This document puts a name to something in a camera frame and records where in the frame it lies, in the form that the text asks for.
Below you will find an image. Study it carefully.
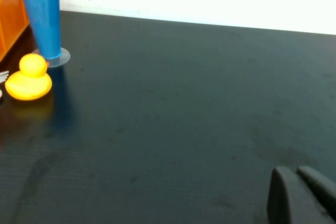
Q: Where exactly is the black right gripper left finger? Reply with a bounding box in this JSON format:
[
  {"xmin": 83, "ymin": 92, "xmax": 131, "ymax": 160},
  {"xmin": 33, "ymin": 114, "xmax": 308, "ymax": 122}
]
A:
[{"xmin": 266, "ymin": 166, "xmax": 334, "ymax": 224}]

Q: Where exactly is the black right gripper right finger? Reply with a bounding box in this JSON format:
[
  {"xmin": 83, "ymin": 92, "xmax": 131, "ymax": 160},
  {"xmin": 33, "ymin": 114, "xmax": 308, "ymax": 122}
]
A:
[{"xmin": 296, "ymin": 165, "xmax": 336, "ymax": 224}]

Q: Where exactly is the orange plastic cutlery holder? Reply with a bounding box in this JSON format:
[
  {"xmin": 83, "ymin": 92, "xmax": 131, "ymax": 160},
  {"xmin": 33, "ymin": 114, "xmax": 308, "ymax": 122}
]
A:
[{"xmin": 0, "ymin": 0, "xmax": 30, "ymax": 61}]

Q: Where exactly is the yellow rubber duck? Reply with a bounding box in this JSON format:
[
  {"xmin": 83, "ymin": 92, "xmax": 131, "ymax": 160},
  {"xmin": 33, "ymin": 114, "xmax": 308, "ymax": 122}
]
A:
[{"xmin": 4, "ymin": 53, "xmax": 53, "ymax": 101}]

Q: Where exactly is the blue paper cone cup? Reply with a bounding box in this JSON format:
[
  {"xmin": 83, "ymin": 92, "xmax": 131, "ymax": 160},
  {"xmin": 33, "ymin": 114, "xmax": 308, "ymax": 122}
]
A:
[{"xmin": 15, "ymin": 0, "xmax": 62, "ymax": 59}]

